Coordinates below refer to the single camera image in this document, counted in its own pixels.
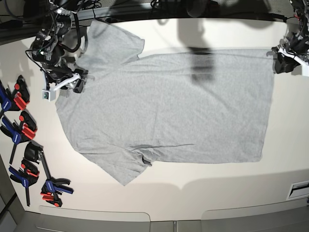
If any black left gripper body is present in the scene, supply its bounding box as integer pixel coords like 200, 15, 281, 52
272, 33, 309, 65

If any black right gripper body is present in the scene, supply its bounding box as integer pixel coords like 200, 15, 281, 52
42, 65, 88, 89

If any grey T-shirt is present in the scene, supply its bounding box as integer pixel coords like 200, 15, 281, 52
56, 21, 274, 185

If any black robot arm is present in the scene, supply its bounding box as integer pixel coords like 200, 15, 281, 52
272, 0, 309, 77
26, 0, 88, 93

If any blue red bar clamp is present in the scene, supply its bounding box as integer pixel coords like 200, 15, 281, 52
9, 158, 40, 206
0, 75, 30, 117
0, 110, 37, 164
24, 142, 74, 207

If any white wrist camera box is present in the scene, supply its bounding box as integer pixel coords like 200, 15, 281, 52
42, 89, 56, 102

